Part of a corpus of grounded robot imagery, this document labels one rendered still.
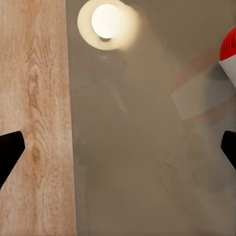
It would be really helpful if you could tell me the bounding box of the radio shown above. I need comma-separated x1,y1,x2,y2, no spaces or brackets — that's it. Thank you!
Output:
219,27,236,88

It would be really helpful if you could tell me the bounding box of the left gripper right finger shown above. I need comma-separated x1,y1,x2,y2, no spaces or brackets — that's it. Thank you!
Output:
221,130,236,169

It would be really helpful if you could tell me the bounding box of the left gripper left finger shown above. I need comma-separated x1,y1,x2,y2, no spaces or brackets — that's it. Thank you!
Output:
0,131,25,189

